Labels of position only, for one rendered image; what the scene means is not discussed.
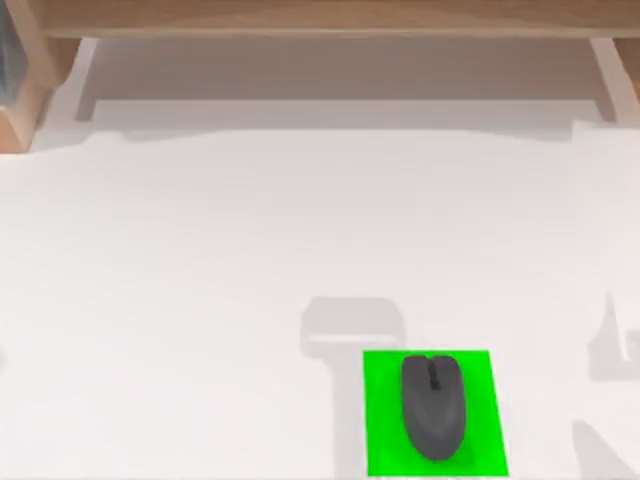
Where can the dark grey computer mouse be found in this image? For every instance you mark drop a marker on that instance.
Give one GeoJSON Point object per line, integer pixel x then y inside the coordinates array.
{"type": "Point", "coordinates": [433, 415]}

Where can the wooden shelf unit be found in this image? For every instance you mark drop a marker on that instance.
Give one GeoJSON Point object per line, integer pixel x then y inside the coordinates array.
{"type": "Point", "coordinates": [320, 17]}

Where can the green mouse pad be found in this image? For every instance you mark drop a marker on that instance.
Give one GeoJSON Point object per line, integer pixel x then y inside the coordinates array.
{"type": "Point", "coordinates": [382, 410]}

